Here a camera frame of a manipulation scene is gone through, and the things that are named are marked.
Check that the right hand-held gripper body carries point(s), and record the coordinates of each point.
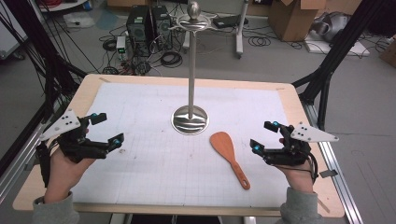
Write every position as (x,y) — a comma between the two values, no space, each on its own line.
(289,152)

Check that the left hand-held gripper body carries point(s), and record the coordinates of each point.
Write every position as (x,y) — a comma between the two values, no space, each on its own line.
(73,144)

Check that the orange rice spatula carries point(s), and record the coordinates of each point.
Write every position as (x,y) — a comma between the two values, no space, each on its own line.
(222,144)

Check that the silver metal utensil stand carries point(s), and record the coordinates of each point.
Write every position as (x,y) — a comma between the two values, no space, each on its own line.
(191,77)

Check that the person's right hand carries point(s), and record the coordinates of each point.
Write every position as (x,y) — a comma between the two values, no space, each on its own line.
(299,179)

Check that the person's left hand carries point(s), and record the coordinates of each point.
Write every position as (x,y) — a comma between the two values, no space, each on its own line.
(63,175)

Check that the white grid mat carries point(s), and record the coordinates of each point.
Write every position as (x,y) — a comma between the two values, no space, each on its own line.
(149,174)

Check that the small grey device green light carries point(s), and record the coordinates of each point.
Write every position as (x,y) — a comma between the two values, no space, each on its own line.
(121,46)

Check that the large black computer tower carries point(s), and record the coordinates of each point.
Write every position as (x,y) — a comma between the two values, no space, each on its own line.
(138,31)

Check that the open cardboard box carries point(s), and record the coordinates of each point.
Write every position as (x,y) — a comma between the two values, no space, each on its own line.
(292,21)

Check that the slim black computer tower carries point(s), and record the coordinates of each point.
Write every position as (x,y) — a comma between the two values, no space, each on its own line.
(162,26)

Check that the white flat board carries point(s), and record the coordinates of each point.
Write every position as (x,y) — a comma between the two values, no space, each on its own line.
(355,49)

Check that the black flat box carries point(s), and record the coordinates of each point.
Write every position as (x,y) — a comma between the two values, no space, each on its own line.
(229,21)

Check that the grey vacuum cleaner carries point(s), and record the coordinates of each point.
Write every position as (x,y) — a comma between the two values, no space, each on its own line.
(331,26)

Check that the brown cardboard piece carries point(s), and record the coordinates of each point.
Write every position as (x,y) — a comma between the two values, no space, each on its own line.
(389,54)

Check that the aluminium rail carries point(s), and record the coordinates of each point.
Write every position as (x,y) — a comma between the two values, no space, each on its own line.
(336,174)
(21,161)

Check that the black frame strut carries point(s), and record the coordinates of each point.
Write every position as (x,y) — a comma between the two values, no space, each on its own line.
(339,53)

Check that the white stand post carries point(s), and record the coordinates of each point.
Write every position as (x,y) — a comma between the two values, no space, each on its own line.
(241,31)

